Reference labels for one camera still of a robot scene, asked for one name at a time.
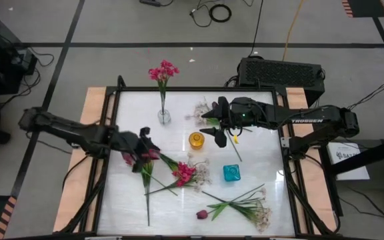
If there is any blue glass vase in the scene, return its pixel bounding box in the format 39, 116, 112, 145
223, 163, 241, 183

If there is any yellow glass vase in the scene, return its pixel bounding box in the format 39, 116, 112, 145
188, 131, 205, 150

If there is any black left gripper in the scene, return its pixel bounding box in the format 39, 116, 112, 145
113, 129, 161, 173

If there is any long yellow cable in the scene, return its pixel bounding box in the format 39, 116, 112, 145
281, 0, 305, 61

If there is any loose black cable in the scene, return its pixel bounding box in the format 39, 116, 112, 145
189, 0, 213, 28

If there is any black cable bundle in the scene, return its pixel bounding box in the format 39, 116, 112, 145
345, 77, 384, 111

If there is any black cable coil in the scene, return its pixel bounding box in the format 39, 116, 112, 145
209, 3, 232, 23

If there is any black stand beam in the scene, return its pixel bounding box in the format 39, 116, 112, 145
325, 133, 384, 177

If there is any white paper sign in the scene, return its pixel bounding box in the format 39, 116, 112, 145
327, 142, 370, 181

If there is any long black cable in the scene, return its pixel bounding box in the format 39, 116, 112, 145
247, 0, 265, 57

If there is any black computer case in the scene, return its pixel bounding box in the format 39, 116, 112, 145
237, 57, 325, 107

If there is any clear glass vase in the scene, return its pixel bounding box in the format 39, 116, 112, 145
157, 109, 172, 126

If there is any wooden table side board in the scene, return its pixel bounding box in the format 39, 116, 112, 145
52, 87, 116, 233
277, 87, 339, 234

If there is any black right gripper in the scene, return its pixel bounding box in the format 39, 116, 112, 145
199, 96, 268, 149

